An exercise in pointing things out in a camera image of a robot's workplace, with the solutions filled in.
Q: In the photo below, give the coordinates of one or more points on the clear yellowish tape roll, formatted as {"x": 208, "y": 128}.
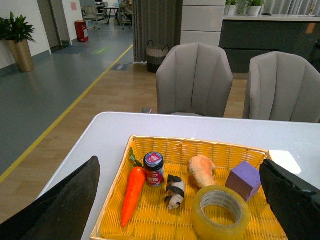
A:
{"x": 219, "y": 213}

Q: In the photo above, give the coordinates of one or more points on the grey woven laundry basket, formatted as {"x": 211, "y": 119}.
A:
{"x": 156, "y": 53}

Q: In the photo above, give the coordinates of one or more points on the toy panda figurine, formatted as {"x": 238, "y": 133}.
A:
{"x": 176, "y": 186}

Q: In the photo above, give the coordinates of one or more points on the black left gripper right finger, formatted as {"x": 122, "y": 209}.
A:
{"x": 294, "y": 202}

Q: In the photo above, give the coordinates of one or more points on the purple foam cube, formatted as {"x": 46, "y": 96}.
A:
{"x": 245, "y": 180}

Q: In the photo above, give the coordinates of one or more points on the white potted plant right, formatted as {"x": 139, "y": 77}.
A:
{"x": 253, "y": 7}

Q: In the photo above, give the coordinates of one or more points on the white potted plant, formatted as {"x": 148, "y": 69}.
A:
{"x": 253, "y": 7}
{"x": 231, "y": 7}

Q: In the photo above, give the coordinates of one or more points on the left grey upholstered chair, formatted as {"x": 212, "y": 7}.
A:
{"x": 194, "y": 79}

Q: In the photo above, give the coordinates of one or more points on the small red labelled jar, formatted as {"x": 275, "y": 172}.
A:
{"x": 153, "y": 163}

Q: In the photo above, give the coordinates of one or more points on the white pillar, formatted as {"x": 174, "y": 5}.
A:
{"x": 202, "y": 21}

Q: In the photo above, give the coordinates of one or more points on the grey curtain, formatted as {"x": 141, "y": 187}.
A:
{"x": 156, "y": 20}

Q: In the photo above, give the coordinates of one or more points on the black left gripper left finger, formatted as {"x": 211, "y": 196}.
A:
{"x": 62, "y": 212}

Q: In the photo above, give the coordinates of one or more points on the office desk with chairs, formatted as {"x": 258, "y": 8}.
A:
{"x": 95, "y": 11}

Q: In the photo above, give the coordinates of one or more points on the white potted plant left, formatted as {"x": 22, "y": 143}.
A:
{"x": 231, "y": 7}

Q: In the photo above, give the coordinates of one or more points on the dark grey counter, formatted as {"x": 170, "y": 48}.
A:
{"x": 243, "y": 38}

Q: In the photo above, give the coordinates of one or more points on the toy chicken drumstick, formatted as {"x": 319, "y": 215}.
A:
{"x": 201, "y": 168}

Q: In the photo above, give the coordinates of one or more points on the potted plant in gold pot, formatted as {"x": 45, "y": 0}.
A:
{"x": 18, "y": 33}

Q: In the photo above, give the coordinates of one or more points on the orange toy carrot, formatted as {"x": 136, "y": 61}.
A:
{"x": 135, "y": 184}

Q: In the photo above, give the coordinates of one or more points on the grey upholstered chair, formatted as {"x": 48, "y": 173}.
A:
{"x": 194, "y": 79}
{"x": 282, "y": 87}

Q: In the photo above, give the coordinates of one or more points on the red cabinet box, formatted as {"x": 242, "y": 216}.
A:
{"x": 81, "y": 30}

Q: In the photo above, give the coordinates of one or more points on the right grey upholstered chair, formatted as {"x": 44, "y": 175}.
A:
{"x": 282, "y": 87}

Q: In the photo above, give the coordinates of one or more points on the yellow woven basket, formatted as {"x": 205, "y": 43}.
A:
{"x": 151, "y": 219}

